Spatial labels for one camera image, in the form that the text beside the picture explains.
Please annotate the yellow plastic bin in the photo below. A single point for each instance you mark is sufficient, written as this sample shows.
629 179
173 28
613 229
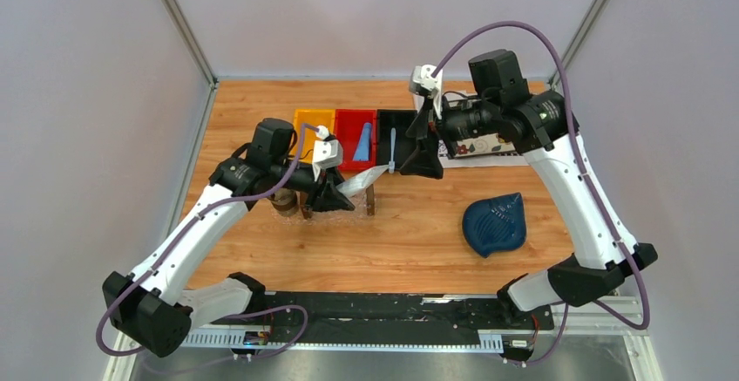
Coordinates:
312 117

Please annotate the black plastic bin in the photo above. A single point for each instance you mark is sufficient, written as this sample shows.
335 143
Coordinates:
385 120

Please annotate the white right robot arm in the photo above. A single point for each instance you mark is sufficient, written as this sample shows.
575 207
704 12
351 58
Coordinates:
546 135

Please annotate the grey aluminium frame post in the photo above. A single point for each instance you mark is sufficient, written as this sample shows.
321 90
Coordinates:
587 22

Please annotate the clear textured toiletry holder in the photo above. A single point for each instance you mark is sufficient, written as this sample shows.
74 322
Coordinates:
368 201

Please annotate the blue shell shaped dish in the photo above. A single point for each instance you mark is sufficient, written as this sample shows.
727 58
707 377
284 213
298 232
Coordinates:
495 225

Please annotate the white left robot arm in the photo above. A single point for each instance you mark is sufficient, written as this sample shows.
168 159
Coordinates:
152 305

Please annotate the blue toothpaste tube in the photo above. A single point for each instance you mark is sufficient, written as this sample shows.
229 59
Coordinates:
363 147

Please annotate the white toothpaste tube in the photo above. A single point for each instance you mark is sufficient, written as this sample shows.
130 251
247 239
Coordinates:
361 181

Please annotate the white patterned placemat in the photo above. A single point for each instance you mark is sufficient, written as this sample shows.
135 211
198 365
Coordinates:
483 161

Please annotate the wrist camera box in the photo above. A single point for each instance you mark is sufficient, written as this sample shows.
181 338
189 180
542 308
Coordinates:
426 86
327 152

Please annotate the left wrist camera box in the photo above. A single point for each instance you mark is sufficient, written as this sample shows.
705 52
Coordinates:
327 152

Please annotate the floral square ceramic plate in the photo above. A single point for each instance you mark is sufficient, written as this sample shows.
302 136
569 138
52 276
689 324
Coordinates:
484 145

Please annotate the clear textured glass tray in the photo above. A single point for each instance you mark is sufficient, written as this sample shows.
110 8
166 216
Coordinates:
335 218

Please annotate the red plastic bin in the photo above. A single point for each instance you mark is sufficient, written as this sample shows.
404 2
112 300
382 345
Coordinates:
348 126

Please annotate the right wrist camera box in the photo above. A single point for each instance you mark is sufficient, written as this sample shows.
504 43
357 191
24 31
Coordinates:
426 86

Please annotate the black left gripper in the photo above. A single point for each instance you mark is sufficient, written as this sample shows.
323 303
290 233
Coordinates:
325 195

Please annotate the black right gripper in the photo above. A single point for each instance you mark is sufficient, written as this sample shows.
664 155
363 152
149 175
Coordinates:
423 160

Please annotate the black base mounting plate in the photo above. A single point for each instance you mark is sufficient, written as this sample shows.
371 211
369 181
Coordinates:
389 319

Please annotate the grey left frame post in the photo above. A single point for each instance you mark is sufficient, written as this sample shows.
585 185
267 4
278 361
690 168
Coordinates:
185 30

